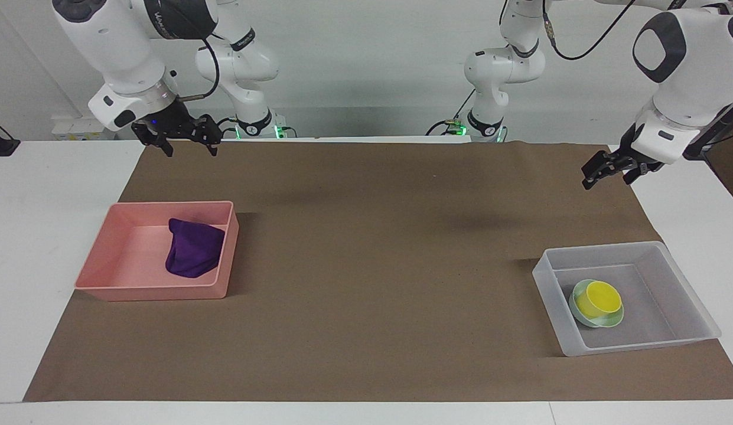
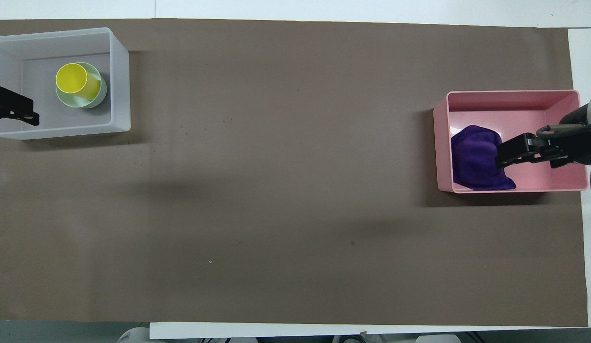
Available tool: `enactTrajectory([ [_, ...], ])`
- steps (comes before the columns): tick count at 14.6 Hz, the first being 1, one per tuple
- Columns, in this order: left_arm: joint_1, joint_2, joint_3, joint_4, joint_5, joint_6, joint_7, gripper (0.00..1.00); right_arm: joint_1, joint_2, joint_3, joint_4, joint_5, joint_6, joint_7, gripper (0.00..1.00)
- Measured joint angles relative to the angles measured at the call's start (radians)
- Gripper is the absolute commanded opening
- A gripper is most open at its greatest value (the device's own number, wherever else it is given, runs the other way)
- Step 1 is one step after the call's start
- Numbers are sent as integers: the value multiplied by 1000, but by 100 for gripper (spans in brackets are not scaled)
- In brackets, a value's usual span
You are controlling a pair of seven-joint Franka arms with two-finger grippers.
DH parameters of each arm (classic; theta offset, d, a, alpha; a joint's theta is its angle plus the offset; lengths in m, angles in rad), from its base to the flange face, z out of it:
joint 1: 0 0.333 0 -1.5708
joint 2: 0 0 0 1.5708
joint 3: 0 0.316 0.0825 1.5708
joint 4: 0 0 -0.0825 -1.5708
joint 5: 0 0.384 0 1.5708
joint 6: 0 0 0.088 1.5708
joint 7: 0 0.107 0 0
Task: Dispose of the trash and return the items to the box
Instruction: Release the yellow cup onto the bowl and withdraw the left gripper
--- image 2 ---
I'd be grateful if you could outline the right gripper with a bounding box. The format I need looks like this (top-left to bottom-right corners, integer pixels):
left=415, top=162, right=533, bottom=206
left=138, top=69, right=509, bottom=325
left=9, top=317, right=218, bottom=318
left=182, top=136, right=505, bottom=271
left=563, top=135, right=591, bottom=168

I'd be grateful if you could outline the pink plastic box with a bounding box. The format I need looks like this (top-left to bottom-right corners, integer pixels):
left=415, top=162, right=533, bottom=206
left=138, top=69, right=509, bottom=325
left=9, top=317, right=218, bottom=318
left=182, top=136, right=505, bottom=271
left=433, top=90, right=588, bottom=193

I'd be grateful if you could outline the translucent white plastic box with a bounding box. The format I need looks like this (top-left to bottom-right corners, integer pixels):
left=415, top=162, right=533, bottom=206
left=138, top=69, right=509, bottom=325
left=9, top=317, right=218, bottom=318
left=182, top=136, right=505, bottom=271
left=0, top=27, right=131, bottom=140

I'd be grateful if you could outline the yellow plastic cup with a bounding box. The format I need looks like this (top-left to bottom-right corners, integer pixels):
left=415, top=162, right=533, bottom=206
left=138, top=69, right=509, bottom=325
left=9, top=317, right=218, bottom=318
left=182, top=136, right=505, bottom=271
left=56, top=63, right=101, bottom=101

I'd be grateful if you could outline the purple cloth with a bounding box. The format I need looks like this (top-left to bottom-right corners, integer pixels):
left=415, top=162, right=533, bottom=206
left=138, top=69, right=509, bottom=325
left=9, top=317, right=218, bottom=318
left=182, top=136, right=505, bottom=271
left=451, top=125, right=517, bottom=191

